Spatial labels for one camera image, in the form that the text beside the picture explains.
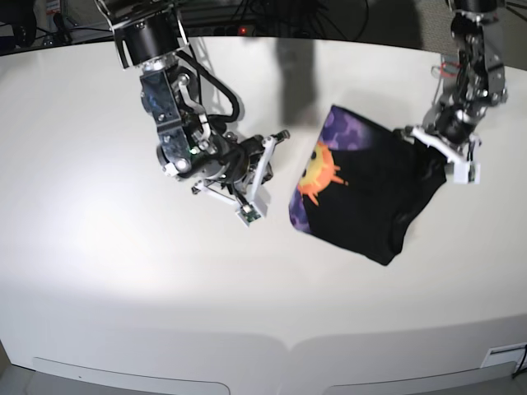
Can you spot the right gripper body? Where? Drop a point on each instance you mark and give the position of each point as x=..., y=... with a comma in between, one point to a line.
x=229, y=165

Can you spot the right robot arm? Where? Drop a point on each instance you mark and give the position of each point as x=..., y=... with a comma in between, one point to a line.
x=191, y=109

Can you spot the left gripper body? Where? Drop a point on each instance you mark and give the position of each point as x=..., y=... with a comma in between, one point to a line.
x=453, y=124

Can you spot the black T-shirt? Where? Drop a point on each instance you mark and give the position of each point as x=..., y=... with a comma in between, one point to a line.
x=364, y=185

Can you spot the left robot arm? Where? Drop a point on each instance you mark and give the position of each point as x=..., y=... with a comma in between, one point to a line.
x=480, y=79

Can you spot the black power strip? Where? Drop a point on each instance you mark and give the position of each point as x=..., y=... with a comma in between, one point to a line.
x=228, y=30

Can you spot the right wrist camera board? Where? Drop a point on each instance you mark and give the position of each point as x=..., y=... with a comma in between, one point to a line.
x=251, y=213

